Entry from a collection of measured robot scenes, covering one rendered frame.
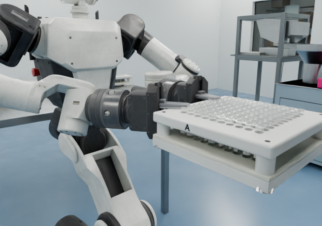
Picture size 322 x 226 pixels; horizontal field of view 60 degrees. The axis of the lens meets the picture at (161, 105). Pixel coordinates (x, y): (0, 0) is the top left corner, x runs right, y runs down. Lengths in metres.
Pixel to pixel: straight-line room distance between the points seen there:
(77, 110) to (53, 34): 0.34
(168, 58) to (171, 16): 4.99
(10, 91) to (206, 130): 0.41
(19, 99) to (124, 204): 0.50
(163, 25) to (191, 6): 0.87
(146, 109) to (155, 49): 0.54
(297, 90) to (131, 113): 2.44
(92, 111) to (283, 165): 0.38
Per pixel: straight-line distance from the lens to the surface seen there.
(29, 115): 1.37
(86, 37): 0.93
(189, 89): 0.68
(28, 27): 0.90
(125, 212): 0.96
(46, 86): 0.65
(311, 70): 3.10
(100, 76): 0.97
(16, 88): 0.65
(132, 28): 1.09
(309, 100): 2.87
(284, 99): 2.97
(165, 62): 1.08
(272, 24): 3.97
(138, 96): 0.57
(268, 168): 0.42
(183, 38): 6.26
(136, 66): 5.55
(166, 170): 1.92
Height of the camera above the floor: 1.17
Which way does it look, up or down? 13 degrees down
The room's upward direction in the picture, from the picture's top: straight up
